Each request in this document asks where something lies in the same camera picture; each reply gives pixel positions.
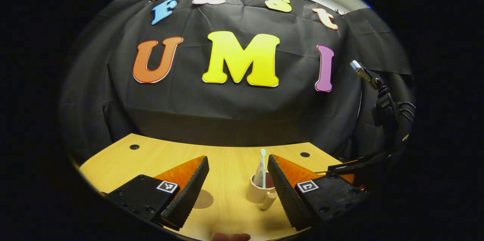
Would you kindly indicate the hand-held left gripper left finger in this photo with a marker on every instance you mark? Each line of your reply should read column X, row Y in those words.
column 189, row 195

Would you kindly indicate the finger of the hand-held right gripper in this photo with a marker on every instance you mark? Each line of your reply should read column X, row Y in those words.
column 359, row 163

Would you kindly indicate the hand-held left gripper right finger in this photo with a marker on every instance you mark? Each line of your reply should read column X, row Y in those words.
column 287, row 195

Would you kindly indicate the round brown coaster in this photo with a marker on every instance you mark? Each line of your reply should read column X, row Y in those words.
column 204, row 200

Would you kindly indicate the beige cup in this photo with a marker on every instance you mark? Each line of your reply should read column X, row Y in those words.
column 257, row 194

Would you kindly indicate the pale green toothbrush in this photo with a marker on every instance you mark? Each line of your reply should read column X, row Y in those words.
column 263, row 169

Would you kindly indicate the wooden desktop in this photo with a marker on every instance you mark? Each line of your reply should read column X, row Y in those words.
column 227, row 165

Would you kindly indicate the black backdrop cloth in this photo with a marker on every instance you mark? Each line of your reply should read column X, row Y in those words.
column 227, row 112

